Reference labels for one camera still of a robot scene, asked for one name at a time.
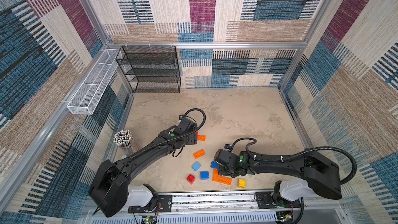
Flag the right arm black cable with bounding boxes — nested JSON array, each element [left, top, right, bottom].
[[231, 137, 358, 224]]

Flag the white wire mesh basket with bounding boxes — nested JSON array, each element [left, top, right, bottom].
[[67, 49, 119, 115]]

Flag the light blue lego brick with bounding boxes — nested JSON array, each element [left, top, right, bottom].
[[192, 162, 201, 171]]

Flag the blue lego brick centre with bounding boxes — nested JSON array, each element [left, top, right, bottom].
[[210, 161, 219, 169]]

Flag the yellow lego brick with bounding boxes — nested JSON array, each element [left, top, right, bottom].
[[237, 179, 246, 189]]

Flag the blue lego brick lower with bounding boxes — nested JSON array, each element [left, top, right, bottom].
[[200, 171, 209, 180]]

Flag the cup of pens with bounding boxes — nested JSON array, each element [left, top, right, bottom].
[[114, 130, 133, 148]]

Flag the white cable duct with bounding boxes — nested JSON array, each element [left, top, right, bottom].
[[90, 212, 278, 224]]

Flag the black wire mesh shelf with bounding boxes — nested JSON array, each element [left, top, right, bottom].
[[116, 46, 181, 93]]

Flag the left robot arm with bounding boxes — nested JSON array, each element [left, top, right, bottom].
[[89, 115, 204, 217]]

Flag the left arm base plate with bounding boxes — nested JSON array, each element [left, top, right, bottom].
[[128, 195, 173, 214]]

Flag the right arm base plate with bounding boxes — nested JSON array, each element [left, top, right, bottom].
[[254, 191, 301, 209]]

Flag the orange lego brick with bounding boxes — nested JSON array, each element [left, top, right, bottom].
[[212, 169, 219, 182], [197, 134, 206, 141], [193, 149, 206, 159], [218, 176, 232, 186]]

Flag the circuit board with leds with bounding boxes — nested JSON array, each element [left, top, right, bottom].
[[275, 212, 294, 224]]

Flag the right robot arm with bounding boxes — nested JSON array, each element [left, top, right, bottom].
[[214, 149, 342, 200]]

